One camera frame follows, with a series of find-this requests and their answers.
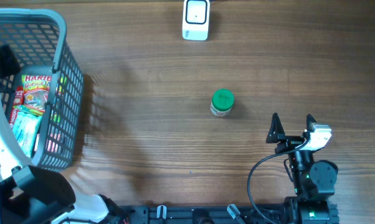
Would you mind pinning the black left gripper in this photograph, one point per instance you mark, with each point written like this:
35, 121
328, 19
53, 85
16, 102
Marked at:
13, 63

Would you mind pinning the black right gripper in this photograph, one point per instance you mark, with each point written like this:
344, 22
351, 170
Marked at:
291, 141

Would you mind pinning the red Nescafe coffee stick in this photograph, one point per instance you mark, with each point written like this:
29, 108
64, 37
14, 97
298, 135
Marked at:
18, 100

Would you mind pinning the Haribo gummy candy bag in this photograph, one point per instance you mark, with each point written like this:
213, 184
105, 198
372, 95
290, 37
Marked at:
36, 93

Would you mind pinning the teal tissue pack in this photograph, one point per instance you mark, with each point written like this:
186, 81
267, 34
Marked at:
25, 129

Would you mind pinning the green lid jar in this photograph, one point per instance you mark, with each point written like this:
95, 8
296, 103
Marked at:
222, 102

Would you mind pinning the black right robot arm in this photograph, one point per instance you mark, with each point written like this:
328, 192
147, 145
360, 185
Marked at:
314, 181

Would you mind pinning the white barcode scanner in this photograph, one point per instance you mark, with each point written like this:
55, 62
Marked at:
195, 23

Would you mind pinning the grey plastic shopping basket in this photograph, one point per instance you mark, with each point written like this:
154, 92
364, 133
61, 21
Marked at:
36, 40

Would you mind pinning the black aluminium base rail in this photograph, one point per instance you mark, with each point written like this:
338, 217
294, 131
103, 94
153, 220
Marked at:
271, 213

